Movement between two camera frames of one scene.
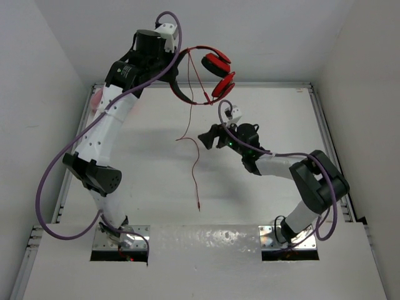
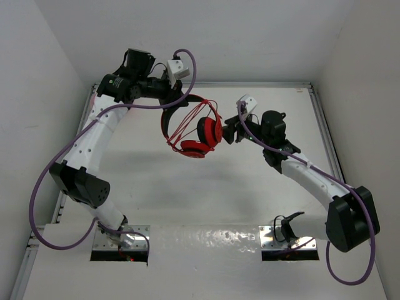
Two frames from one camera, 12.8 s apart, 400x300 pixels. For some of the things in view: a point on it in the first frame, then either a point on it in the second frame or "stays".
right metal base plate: x=272 y=237 stays
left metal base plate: x=127 y=237 stays
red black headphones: x=216 y=62 → x=209 y=131
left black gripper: x=169 y=56 → x=170 y=95
